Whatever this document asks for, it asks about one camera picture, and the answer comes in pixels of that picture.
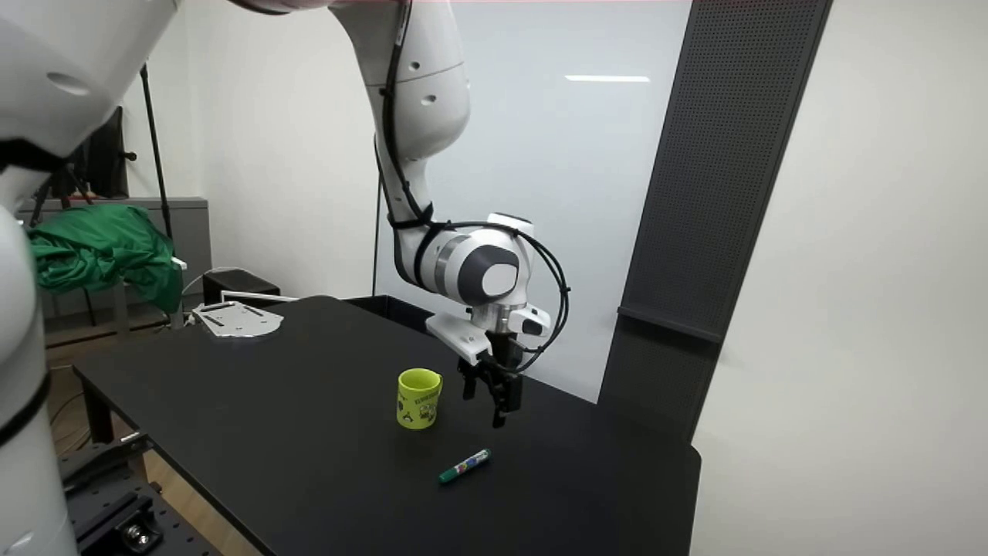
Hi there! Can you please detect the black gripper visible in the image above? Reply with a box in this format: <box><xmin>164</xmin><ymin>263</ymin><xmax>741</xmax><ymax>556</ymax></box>
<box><xmin>460</xmin><ymin>333</ymin><xmax>521</xmax><ymax>431</ymax></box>

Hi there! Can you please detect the green white marker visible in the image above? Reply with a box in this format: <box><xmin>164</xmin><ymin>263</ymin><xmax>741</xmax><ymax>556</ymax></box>
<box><xmin>438</xmin><ymin>447</ymin><xmax>493</xmax><ymax>484</ymax></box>

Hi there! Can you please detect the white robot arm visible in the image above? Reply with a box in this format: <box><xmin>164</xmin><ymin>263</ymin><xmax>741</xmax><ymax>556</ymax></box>
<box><xmin>0</xmin><ymin>0</ymin><xmax>482</xmax><ymax>556</ymax></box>

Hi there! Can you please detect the yellow-green mug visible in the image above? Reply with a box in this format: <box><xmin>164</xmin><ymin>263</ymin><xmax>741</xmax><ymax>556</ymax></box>
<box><xmin>395</xmin><ymin>367</ymin><xmax>442</xmax><ymax>433</ymax></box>

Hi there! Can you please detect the white flat mounting plate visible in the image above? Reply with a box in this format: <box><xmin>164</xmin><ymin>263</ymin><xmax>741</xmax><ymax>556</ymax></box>
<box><xmin>195</xmin><ymin>300</ymin><xmax>284</xmax><ymax>340</ymax></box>

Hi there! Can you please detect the whiteboard panel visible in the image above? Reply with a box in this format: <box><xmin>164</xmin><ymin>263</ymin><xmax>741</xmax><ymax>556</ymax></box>
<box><xmin>371</xmin><ymin>0</ymin><xmax>696</xmax><ymax>409</ymax></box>

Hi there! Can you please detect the small black box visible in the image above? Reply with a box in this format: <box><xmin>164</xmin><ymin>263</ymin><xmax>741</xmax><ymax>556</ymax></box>
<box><xmin>203</xmin><ymin>269</ymin><xmax>282</xmax><ymax>302</ymax></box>

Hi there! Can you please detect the black perforated breadboard table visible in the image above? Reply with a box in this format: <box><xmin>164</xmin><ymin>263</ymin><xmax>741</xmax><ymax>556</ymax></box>
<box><xmin>60</xmin><ymin>433</ymin><xmax>219</xmax><ymax>556</ymax></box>

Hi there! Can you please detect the black vertical pillar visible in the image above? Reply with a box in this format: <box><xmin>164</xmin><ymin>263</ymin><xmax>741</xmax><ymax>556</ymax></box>
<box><xmin>602</xmin><ymin>0</ymin><xmax>833</xmax><ymax>441</ymax></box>

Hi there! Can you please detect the green cloth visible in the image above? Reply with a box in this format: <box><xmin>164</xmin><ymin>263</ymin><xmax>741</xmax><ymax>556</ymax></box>
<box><xmin>29</xmin><ymin>201</ymin><xmax>182</xmax><ymax>314</ymax></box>

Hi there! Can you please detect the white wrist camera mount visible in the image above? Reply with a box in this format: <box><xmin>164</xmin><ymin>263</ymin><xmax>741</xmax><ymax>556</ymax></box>
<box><xmin>427</xmin><ymin>302</ymin><xmax>552</xmax><ymax>364</ymax></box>

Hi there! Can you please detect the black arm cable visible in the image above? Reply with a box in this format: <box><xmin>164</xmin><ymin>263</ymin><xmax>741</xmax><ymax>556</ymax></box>
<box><xmin>377</xmin><ymin>0</ymin><xmax>576</xmax><ymax>374</ymax></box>

